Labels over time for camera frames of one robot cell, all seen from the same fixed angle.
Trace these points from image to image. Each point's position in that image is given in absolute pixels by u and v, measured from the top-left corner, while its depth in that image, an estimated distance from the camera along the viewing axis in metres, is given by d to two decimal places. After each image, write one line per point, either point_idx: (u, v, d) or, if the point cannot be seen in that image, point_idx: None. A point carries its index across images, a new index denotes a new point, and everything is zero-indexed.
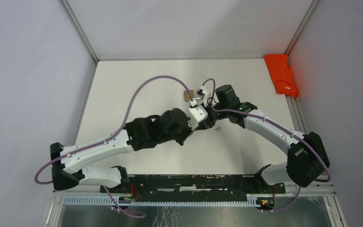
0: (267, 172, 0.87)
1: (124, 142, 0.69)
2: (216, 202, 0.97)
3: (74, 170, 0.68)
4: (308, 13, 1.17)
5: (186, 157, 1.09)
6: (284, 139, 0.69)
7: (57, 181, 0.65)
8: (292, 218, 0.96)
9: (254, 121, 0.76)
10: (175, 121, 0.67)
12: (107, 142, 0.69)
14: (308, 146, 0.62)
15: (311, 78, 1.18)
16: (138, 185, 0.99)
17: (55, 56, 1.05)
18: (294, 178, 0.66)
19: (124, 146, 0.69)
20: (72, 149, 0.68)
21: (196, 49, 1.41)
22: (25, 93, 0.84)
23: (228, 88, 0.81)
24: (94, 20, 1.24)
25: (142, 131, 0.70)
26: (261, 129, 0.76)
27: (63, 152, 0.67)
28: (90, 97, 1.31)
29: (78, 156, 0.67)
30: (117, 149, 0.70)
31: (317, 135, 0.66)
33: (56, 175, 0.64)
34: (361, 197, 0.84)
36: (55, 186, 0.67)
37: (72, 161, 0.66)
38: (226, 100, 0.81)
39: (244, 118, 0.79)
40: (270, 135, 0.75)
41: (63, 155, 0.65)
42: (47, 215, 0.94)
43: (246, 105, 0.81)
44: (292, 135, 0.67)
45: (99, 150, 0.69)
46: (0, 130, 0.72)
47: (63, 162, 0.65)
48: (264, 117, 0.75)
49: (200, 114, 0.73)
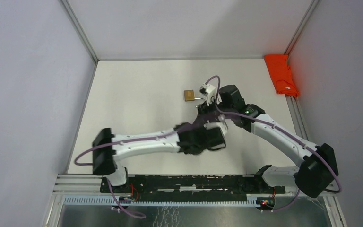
0: (269, 175, 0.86)
1: (174, 142, 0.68)
2: (215, 202, 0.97)
3: (119, 158, 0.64)
4: (308, 12, 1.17)
5: (186, 157, 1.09)
6: (296, 151, 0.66)
7: (100, 167, 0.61)
8: (292, 218, 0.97)
9: (263, 128, 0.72)
10: (220, 138, 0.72)
12: (159, 138, 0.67)
14: (321, 160, 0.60)
15: (311, 78, 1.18)
16: (138, 185, 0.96)
17: (55, 57, 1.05)
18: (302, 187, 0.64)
19: (174, 146, 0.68)
20: (123, 138, 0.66)
21: (196, 49, 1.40)
22: (26, 94, 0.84)
23: (234, 91, 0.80)
24: (95, 20, 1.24)
25: (188, 135, 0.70)
26: (270, 136, 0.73)
27: (115, 138, 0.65)
28: (90, 97, 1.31)
29: (130, 146, 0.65)
30: (166, 148, 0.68)
31: (330, 146, 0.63)
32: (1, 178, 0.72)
33: (106, 160, 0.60)
34: (361, 197, 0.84)
36: (93, 171, 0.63)
37: (123, 149, 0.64)
38: (231, 102, 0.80)
39: (252, 124, 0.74)
40: (277, 143, 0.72)
41: (116, 142, 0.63)
42: (48, 215, 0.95)
43: (252, 108, 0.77)
44: (305, 147, 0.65)
45: (152, 145, 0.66)
46: (1, 130, 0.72)
47: (114, 148, 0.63)
48: (274, 124, 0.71)
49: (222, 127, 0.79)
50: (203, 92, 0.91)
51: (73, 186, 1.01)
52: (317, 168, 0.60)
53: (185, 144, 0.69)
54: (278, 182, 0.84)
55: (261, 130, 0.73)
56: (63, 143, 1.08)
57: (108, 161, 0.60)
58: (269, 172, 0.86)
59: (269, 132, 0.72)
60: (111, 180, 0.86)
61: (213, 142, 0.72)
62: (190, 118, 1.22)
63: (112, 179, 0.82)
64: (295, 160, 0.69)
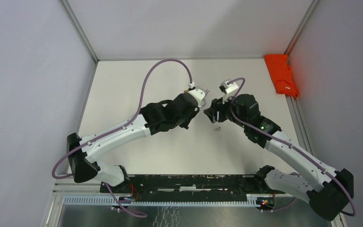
0: (273, 181, 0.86)
1: (142, 125, 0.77)
2: (215, 202, 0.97)
3: (94, 159, 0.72)
4: (308, 12, 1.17)
5: (187, 158, 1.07)
6: (315, 175, 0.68)
7: (78, 171, 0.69)
8: (292, 218, 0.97)
9: (280, 147, 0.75)
10: (189, 103, 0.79)
12: (125, 126, 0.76)
14: (342, 187, 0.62)
15: (311, 78, 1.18)
16: (138, 185, 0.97)
17: (55, 57, 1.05)
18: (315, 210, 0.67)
19: (142, 129, 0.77)
20: (90, 137, 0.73)
21: (196, 49, 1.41)
22: (25, 94, 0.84)
23: (254, 104, 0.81)
24: (95, 20, 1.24)
25: (156, 114, 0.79)
26: (286, 156, 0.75)
27: (82, 141, 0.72)
28: (90, 97, 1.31)
29: (99, 144, 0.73)
30: (136, 133, 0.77)
31: (349, 173, 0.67)
32: (1, 178, 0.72)
33: (79, 163, 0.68)
34: (360, 197, 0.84)
36: (75, 177, 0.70)
37: (92, 148, 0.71)
38: (248, 114, 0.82)
39: (267, 141, 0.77)
40: (293, 162, 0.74)
41: (84, 143, 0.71)
42: (48, 215, 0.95)
43: (269, 124, 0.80)
44: (324, 172, 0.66)
45: (119, 135, 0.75)
46: (1, 130, 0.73)
47: (84, 150, 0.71)
48: (291, 144, 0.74)
49: (201, 93, 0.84)
50: (223, 91, 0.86)
51: (72, 186, 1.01)
52: (337, 195, 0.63)
53: (152, 123, 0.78)
54: (281, 188, 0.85)
55: (277, 148, 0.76)
56: (62, 143, 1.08)
57: (82, 164, 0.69)
58: (273, 177, 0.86)
59: (285, 151, 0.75)
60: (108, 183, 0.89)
61: (182, 109, 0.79)
62: None
63: (109, 180, 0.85)
64: (311, 183, 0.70)
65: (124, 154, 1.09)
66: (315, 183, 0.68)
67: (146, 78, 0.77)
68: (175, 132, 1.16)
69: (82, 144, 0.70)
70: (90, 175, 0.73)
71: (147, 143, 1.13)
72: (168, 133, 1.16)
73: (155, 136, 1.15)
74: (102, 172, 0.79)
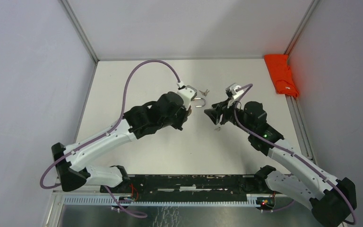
0: (275, 185, 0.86)
1: (126, 130, 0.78)
2: (215, 202, 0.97)
3: (80, 167, 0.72)
4: (308, 12, 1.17)
5: (187, 158, 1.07)
6: (316, 183, 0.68)
7: (64, 181, 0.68)
8: (292, 218, 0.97)
9: (282, 155, 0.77)
10: (172, 103, 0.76)
12: (109, 133, 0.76)
14: (343, 196, 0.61)
15: (311, 78, 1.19)
16: (138, 185, 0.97)
17: (55, 57, 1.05)
18: (317, 218, 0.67)
19: (126, 135, 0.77)
20: (74, 146, 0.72)
21: (196, 49, 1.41)
22: (25, 94, 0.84)
23: (262, 113, 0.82)
24: (94, 20, 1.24)
25: (141, 118, 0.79)
26: (289, 164, 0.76)
27: (66, 150, 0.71)
28: (90, 97, 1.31)
29: (83, 152, 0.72)
30: (120, 138, 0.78)
31: (351, 181, 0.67)
32: (1, 178, 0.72)
33: (64, 174, 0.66)
34: (360, 197, 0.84)
36: (64, 187, 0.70)
37: (77, 158, 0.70)
38: (254, 123, 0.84)
39: (270, 149, 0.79)
40: (294, 171, 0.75)
41: (68, 153, 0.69)
42: (48, 215, 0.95)
43: (272, 133, 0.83)
44: (325, 181, 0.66)
45: (103, 143, 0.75)
46: (1, 130, 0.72)
47: (68, 160, 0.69)
48: (293, 152, 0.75)
49: (189, 92, 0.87)
50: (230, 95, 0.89)
51: None
52: (339, 204, 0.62)
53: (136, 127, 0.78)
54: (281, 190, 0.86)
55: (280, 156, 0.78)
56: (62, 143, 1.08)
57: (68, 174, 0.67)
58: (274, 179, 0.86)
59: (287, 159, 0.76)
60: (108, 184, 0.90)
61: (166, 110, 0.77)
62: (190, 118, 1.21)
63: (107, 182, 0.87)
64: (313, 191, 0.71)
65: (124, 154, 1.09)
66: (316, 191, 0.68)
67: (127, 83, 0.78)
68: (175, 132, 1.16)
69: (66, 154, 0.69)
70: (79, 184, 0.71)
71: (147, 143, 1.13)
72: (168, 133, 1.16)
73: (154, 136, 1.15)
74: (94, 177, 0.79)
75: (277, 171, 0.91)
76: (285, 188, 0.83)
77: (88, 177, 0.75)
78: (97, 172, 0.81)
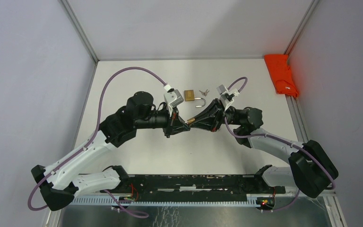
0: (270, 179, 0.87)
1: (103, 142, 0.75)
2: (215, 202, 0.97)
3: (64, 185, 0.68)
4: (309, 10, 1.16)
5: (187, 158, 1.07)
6: (285, 151, 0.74)
7: (51, 201, 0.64)
8: (292, 218, 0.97)
9: (258, 139, 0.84)
10: (140, 105, 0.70)
12: (86, 147, 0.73)
14: (308, 154, 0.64)
15: (310, 79, 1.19)
16: (138, 185, 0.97)
17: (55, 57, 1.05)
18: (302, 188, 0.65)
19: (104, 146, 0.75)
20: (54, 166, 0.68)
21: (196, 49, 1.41)
22: (25, 94, 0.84)
23: (261, 123, 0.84)
24: (94, 20, 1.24)
25: (116, 126, 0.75)
26: (265, 144, 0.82)
27: (46, 171, 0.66)
28: (90, 97, 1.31)
29: (64, 170, 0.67)
30: (99, 150, 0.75)
31: (317, 143, 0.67)
32: (0, 178, 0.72)
33: (48, 195, 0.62)
34: (361, 197, 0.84)
36: (53, 206, 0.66)
37: (58, 177, 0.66)
38: (243, 124, 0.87)
39: (248, 139, 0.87)
40: (274, 150, 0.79)
41: (47, 174, 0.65)
42: (47, 216, 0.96)
43: (246, 127, 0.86)
44: (291, 145, 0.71)
45: (82, 158, 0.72)
46: (1, 130, 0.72)
47: (49, 180, 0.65)
48: (265, 133, 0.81)
49: (171, 97, 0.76)
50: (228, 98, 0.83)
51: None
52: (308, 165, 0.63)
53: (113, 135, 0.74)
54: (279, 183, 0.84)
55: (256, 141, 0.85)
56: (62, 143, 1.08)
57: (53, 194, 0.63)
58: (269, 171, 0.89)
59: (264, 141, 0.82)
60: (106, 187, 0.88)
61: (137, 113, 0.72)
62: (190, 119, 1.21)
63: (103, 184, 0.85)
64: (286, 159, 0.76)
65: (124, 154, 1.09)
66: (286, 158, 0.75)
67: (101, 93, 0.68)
68: None
69: (46, 175, 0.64)
70: (67, 201, 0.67)
71: (147, 143, 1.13)
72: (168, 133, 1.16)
73: (155, 136, 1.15)
74: (84, 189, 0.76)
75: (273, 167, 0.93)
76: (282, 176, 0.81)
77: (75, 192, 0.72)
78: (86, 183, 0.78)
